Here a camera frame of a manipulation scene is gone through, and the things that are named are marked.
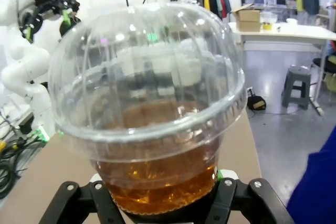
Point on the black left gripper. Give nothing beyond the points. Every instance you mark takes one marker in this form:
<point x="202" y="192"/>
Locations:
<point x="51" y="1"/>

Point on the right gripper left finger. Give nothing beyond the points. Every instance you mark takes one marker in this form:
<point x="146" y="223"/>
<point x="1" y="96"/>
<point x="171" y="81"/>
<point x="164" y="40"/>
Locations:
<point x="78" y="203"/>

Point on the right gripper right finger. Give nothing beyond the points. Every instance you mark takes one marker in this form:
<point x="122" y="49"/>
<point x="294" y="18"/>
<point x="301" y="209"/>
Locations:
<point x="249" y="203"/>

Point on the clear dome-lid iced coffee cup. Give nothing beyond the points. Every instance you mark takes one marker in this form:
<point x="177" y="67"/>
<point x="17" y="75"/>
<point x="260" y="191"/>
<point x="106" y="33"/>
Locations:
<point x="147" y="103"/>

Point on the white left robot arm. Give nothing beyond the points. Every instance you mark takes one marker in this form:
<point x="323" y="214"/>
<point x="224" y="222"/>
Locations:
<point x="23" y="58"/>

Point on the blue hoodie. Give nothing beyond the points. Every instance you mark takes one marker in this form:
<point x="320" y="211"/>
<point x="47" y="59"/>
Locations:
<point x="315" y="187"/>

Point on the black bag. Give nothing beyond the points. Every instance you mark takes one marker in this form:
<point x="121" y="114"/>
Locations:
<point x="256" y="102"/>

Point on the grey plastic stool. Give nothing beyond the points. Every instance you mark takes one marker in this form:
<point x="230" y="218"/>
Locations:
<point x="296" y="85"/>

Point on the black chair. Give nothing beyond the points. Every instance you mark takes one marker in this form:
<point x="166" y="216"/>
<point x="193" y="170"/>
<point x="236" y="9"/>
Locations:
<point x="324" y="65"/>

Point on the long white table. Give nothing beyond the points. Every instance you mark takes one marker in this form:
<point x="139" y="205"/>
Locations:
<point x="288" y="33"/>

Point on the closed cardboard box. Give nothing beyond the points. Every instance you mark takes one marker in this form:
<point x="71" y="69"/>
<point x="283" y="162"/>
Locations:
<point x="249" y="26"/>

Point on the open cardboard box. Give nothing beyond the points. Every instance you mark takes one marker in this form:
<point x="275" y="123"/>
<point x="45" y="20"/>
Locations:
<point x="246" y="12"/>

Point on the person in yellow top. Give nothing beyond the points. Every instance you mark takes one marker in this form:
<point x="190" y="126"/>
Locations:
<point x="298" y="1"/>

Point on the person in dark jacket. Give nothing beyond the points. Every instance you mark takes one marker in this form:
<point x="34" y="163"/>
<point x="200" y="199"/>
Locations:
<point x="311" y="1"/>

